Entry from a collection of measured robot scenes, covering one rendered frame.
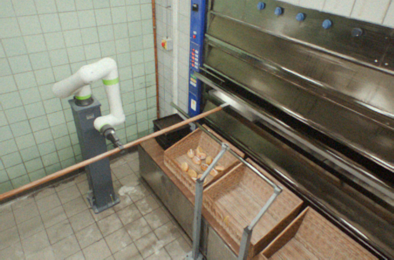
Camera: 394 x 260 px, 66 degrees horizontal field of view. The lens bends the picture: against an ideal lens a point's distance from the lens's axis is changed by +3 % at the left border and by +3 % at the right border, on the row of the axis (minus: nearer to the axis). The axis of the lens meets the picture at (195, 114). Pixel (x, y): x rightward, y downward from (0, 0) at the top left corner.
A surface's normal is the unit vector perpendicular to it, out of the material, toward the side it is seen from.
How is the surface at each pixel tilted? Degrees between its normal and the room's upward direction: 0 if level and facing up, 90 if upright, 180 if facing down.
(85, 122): 90
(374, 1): 90
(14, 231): 0
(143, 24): 90
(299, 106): 70
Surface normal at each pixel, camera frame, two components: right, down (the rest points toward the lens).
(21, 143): 0.59, 0.46
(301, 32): -0.80, 0.30
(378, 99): -0.74, 0.00
